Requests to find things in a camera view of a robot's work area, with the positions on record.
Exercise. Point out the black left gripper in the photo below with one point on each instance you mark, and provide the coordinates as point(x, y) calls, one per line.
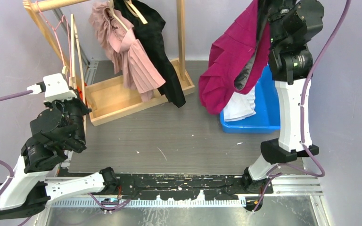
point(75, 100)

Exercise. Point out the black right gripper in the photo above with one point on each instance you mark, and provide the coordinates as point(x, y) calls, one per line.
point(269, 1)

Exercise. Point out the magenta dress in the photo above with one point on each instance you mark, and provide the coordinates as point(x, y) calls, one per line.
point(236, 59)

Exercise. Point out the pink pleated garment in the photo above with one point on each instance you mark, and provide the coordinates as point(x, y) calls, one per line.
point(116, 37)

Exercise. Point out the white skirt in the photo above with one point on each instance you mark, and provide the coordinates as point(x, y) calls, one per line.
point(240, 106)

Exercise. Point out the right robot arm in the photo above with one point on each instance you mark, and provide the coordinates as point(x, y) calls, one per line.
point(292, 25)

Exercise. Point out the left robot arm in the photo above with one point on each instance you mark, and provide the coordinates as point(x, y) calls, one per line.
point(57, 129)

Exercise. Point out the wooden hanger under black garment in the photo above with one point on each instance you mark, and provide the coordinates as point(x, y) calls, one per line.
point(131, 7)

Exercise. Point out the orange cloth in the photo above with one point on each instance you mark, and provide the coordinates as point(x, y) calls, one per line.
point(80, 91)

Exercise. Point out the wooden clothes rack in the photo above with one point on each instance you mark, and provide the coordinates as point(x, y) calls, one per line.
point(108, 99)

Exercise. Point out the black garment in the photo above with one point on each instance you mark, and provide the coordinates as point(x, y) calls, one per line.
point(150, 35)

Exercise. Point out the blue plastic bin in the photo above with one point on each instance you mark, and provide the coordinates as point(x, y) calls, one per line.
point(267, 117)

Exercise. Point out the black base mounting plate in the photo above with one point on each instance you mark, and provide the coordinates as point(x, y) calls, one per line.
point(185, 191)

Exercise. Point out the aluminium rail frame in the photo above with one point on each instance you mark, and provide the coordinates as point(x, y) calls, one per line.
point(289, 185)

